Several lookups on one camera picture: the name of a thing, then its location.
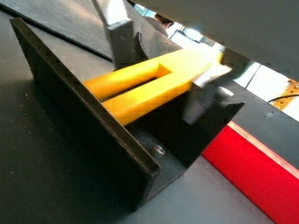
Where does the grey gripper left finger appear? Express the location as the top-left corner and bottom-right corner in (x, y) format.
(92, 0), (145, 69)

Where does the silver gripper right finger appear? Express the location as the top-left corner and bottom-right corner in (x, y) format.
(181, 65), (234, 125)

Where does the yellow two-pronged peg object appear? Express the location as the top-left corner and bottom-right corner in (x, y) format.
(84, 45), (223, 125)

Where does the black regrasp stand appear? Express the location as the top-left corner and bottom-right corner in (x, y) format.
(11, 17), (244, 210)

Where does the red foam fixture block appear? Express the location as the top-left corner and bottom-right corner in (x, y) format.
(203, 122), (299, 224)

